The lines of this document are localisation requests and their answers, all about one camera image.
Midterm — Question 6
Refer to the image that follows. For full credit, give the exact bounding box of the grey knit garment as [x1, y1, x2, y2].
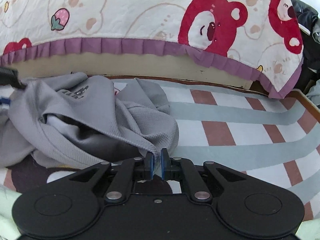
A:
[1, 73, 179, 169]

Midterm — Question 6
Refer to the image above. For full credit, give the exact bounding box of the light green blanket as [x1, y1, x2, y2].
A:
[0, 185, 21, 240]

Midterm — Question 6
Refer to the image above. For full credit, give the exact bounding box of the beige bed base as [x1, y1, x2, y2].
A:
[10, 53, 253, 89]

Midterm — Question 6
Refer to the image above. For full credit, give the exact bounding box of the striped checked rug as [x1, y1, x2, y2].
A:
[109, 77, 320, 222]

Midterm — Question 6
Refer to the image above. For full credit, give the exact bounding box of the dark clothes pile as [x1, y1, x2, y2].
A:
[291, 0, 319, 91]

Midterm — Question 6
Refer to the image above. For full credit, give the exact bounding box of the bear print quilt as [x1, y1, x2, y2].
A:
[1, 0, 303, 99]

